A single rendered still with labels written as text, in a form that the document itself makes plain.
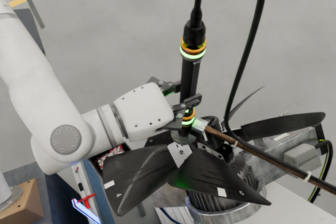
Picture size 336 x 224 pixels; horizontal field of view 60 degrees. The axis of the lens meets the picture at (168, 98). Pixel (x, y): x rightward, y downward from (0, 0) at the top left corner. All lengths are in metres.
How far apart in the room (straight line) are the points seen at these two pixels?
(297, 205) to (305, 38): 2.32
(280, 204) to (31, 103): 0.75
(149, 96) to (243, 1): 2.77
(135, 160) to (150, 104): 0.41
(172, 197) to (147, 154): 0.22
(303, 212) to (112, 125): 0.61
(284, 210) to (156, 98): 0.55
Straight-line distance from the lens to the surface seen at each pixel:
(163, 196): 1.11
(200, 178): 0.68
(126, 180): 0.94
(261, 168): 1.05
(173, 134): 0.79
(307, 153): 1.07
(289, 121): 0.90
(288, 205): 0.98
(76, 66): 2.74
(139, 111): 0.57
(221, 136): 0.70
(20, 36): 0.62
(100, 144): 0.56
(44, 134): 0.49
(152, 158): 0.94
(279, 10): 3.30
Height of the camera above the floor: 2.07
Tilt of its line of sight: 59 degrees down
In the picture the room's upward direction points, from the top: straight up
